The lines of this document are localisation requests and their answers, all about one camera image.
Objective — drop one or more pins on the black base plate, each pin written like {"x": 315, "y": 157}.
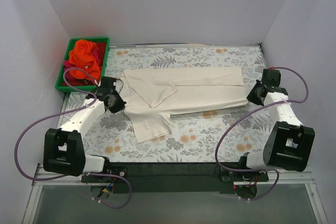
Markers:
{"x": 181, "y": 177}

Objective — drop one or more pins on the cream t shirt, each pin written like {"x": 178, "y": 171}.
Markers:
{"x": 152, "y": 96}

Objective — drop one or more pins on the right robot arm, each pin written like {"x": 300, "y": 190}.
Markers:
{"x": 290, "y": 142}

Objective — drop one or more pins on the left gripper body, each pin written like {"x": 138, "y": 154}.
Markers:
{"x": 118, "y": 105}

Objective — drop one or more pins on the floral table mat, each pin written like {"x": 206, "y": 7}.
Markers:
{"x": 200, "y": 137}

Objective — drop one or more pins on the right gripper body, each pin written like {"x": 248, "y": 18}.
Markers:
{"x": 253, "y": 96}

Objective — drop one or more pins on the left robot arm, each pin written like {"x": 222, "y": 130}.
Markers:
{"x": 63, "y": 148}

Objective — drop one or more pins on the orange t shirt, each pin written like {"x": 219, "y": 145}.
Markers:
{"x": 88, "y": 56}

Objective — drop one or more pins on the aluminium frame rail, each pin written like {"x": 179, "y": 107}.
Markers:
{"x": 287, "y": 197}

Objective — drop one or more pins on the green plastic bin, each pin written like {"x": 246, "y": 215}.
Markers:
{"x": 62, "y": 84}

